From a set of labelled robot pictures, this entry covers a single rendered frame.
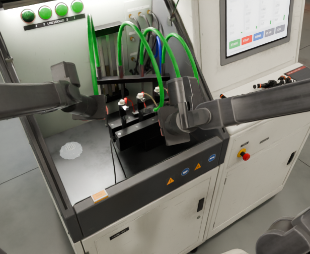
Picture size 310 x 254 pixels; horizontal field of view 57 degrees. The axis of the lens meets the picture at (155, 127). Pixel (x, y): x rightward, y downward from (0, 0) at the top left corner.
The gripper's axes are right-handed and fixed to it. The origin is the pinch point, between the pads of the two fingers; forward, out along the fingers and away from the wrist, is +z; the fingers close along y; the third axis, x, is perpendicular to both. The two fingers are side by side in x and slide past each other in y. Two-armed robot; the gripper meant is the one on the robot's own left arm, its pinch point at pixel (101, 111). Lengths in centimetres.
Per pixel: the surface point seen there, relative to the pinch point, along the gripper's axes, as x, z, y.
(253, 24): -42, 49, -51
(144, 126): 2.6, 30.3, -4.7
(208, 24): -37, 32, -32
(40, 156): 13.5, -3.2, 19.6
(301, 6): -56, 69, -76
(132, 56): -32, 42, 4
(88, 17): -28.5, -4.4, 1.9
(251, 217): 59, 128, -50
